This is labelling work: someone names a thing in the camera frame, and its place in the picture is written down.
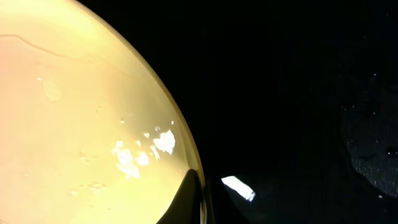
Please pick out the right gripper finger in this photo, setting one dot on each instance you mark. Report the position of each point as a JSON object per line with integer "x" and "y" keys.
{"x": 185, "y": 206}

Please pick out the round black tray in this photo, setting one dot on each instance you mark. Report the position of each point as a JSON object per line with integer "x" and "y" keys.
{"x": 292, "y": 104}

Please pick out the yellow plate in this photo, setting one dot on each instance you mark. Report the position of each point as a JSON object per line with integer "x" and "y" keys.
{"x": 89, "y": 133}

